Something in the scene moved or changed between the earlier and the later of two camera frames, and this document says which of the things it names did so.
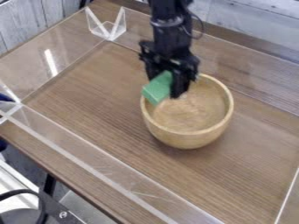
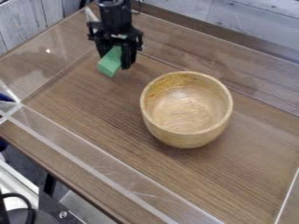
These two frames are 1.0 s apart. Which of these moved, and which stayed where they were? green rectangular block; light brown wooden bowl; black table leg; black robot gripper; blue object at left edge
Moved: green rectangular block; black robot gripper
Stayed: blue object at left edge; black table leg; light brown wooden bowl
